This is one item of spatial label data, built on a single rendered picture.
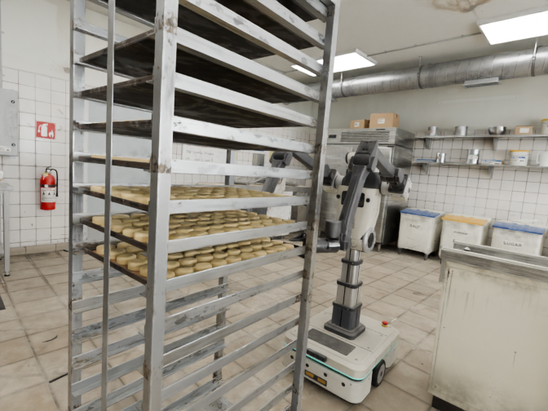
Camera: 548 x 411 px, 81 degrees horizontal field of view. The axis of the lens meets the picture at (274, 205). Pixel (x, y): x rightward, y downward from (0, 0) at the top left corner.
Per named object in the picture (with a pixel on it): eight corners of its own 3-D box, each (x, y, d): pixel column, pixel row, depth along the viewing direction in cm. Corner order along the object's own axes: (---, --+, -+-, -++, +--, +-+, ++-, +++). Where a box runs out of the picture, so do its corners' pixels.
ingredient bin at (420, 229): (393, 254, 529) (399, 208, 520) (407, 249, 577) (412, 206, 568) (428, 262, 494) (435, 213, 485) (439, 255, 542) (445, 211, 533)
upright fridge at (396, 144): (400, 247, 586) (415, 134, 562) (378, 254, 521) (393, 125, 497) (336, 232, 682) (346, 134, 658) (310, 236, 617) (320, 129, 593)
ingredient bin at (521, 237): (483, 276, 443) (492, 221, 434) (493, 268, 488) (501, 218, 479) (532, 288, 405) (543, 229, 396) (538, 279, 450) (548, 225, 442)
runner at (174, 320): (300, 273, 121) (301, 266, 120) (307, 276, 119) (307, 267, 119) (138, 332, 71) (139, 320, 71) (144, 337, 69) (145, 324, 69)
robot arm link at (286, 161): (294, 156, 167) (277, 154, 174) (289, 150, 163) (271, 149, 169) (264, 232, 157) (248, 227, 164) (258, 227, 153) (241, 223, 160)
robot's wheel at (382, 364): (379, 353, 201) (388, 357, 197) (373, 379, 200) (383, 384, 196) (369, 359, 188) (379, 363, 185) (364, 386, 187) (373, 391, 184)
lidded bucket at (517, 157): (529, 166, 455) (532, 152, 453) (527, 165, 438) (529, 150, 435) (508, 165, 472) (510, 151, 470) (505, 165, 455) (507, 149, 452)
